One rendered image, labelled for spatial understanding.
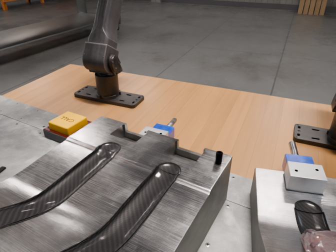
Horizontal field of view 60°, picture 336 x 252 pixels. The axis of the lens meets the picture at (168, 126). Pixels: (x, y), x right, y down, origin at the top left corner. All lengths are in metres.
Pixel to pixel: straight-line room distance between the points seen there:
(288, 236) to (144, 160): 0.22
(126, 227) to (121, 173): 0.09
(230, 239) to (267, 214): 0.07
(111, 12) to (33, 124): 0.34
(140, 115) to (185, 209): 0.42
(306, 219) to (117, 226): 0.25
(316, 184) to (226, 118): 0.34
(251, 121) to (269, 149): 0.12
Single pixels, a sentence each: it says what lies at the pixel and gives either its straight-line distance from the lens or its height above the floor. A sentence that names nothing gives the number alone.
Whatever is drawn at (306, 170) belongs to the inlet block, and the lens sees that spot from 0.48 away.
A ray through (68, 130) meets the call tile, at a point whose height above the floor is 0.83.
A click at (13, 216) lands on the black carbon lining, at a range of 0.40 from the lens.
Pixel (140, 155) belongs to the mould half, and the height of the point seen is 0.89.
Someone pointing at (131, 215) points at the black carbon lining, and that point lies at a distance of 0.38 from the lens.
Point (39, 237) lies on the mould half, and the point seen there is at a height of 0.90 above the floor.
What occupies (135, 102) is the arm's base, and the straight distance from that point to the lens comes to 0.80.
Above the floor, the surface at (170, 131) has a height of 0.84.
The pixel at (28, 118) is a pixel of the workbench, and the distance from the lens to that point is 0.81.
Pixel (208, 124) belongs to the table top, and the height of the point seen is 0.80.
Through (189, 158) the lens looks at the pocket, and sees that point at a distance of 0.49.
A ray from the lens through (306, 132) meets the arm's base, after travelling 0.73.
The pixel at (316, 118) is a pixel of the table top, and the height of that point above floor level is 0.80.
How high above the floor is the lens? 1.16
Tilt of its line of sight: 31 degrees down
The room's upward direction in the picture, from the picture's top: straight up
